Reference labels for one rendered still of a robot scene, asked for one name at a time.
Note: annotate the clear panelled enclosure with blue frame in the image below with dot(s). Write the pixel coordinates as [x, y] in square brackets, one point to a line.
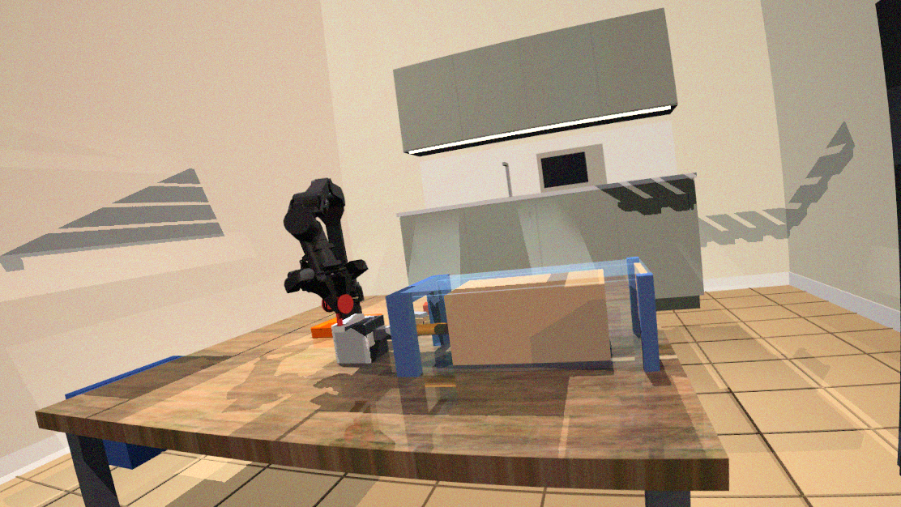
[595, 315]

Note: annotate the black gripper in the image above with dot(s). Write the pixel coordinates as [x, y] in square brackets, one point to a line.
[323, 270]

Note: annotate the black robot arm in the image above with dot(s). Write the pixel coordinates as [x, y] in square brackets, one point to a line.
[324, 200]

